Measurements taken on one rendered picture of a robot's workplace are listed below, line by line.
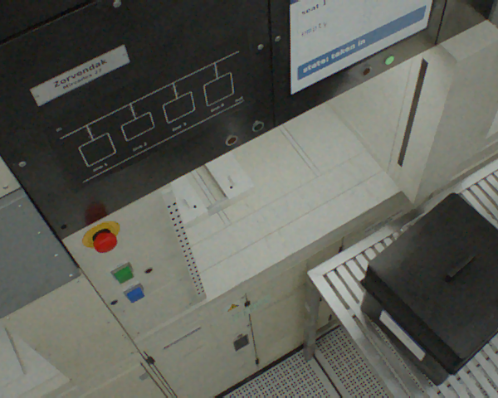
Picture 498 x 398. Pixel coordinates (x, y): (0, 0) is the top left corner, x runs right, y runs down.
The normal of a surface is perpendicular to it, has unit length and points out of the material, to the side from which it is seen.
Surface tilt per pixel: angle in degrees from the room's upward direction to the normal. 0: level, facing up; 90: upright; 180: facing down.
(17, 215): 90
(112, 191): 90
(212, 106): 90
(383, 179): 0
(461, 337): 0
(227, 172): 0
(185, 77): 90
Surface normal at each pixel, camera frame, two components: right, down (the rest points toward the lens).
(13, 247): 0.51, 0.73
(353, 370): -0.06, -0.51
